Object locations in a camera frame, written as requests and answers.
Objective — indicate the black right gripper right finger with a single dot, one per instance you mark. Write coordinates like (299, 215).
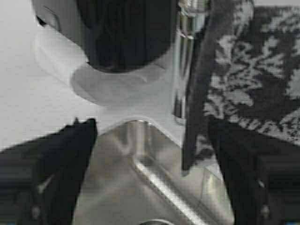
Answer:
(261, 174)

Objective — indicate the floral grey black towel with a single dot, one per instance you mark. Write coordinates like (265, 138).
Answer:
(247, 72)

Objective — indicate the black wall soap dispenser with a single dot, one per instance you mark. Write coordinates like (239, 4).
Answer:
(115, 35)

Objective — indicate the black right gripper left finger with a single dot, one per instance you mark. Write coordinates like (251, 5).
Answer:
(40, 179)

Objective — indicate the stainless steel sink basin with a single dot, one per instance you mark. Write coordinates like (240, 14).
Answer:
(135, 178)

